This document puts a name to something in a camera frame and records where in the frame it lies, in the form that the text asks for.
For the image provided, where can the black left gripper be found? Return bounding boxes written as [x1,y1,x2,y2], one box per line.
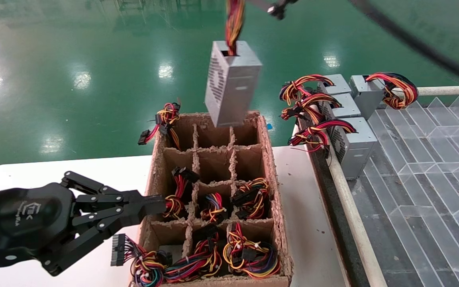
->
[0,183,167,277]

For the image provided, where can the black camera cable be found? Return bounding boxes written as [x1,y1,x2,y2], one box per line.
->
[267,0,459,85]

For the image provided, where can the power supply with coloured cables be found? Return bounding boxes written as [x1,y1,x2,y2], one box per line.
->
[204,0,263,128]
[280,93,361,122]
[349,72,418,120]
[231,177,271,220]
[163,167,199,220]
[279,74,351,102]
[164,224,223,284]
[111,233,173,287]
[198,193,229,224]
[222,222,281,279]
[287,117,378,181]

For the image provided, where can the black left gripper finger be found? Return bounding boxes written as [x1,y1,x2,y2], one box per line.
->
[61,171,167,210]

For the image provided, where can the white conveyor side rail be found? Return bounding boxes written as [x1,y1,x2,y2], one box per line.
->
[293,124,387,287]

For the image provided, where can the brown cardboard divider box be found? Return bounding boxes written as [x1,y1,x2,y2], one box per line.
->
[130,110,294,287]

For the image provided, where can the wire bundle at box corner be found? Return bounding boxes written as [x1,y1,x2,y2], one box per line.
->
[137,100,182,151]

